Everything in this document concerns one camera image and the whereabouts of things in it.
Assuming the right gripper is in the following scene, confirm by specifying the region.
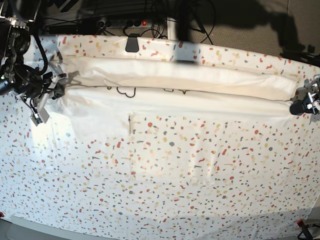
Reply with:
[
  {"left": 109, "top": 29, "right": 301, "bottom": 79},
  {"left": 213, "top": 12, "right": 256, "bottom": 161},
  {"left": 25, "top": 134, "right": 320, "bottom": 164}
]
[{"left": 15, "top": 72, "right": 68, "bottom": 110}]

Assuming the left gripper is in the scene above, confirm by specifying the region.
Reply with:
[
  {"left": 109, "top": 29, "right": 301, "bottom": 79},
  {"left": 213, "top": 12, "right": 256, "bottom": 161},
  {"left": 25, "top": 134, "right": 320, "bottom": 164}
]
[{"left": 289, "top": 77, "right": 320, "bottom": 116}]

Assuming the white printed T-shirt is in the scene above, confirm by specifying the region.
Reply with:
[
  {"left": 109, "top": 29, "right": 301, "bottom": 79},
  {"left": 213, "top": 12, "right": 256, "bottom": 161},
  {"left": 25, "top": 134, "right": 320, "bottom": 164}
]
[{"left": 49, "top": 57, "right": 297, "bottom": 136}]

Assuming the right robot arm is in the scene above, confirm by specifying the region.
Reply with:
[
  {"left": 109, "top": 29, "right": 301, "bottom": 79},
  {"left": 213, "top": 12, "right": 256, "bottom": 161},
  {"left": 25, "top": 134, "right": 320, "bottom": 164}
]
[{"left": 0, "top": 0, "right": 65, "bottom": 113}]

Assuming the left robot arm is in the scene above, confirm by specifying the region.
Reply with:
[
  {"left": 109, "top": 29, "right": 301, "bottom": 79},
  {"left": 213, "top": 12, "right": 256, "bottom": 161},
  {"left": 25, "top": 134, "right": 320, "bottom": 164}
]
[{"left": 289, "top": 74, "right": 320, "bottom": 116}]

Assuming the black table clamp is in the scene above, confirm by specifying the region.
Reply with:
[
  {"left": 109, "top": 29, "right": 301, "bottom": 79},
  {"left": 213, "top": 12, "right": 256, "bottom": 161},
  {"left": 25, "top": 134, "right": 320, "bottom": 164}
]
[{"left": 125, "top": 33, "right": 140, "bottom": 53}]

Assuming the red clamp right corner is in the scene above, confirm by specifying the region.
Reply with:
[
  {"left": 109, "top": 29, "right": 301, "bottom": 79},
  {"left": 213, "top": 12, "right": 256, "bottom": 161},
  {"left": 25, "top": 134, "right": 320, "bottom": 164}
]
[{"left": 296, "top": 219, "right": 305, "bottom": 228}]

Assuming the terrazzo pattern tablecloth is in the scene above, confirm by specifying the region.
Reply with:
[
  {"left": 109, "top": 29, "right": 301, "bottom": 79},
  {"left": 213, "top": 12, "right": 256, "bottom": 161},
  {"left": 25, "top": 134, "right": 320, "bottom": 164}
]
[{"left": 0, "top": 35, "right": 320, "bottom": 240}]

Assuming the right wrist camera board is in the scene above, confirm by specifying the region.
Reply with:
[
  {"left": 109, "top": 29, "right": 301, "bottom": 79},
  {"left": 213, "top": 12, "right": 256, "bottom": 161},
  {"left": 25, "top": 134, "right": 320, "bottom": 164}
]
[{"left": 30, "top": 108, "right": 50, "bottom": 126}]

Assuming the white metal stand post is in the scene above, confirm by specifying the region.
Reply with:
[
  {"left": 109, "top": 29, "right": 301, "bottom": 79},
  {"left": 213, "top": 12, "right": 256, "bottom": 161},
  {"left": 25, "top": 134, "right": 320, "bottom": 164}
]
[{"left": 166, "top": 17, "right": 177, "bottom": 41}]

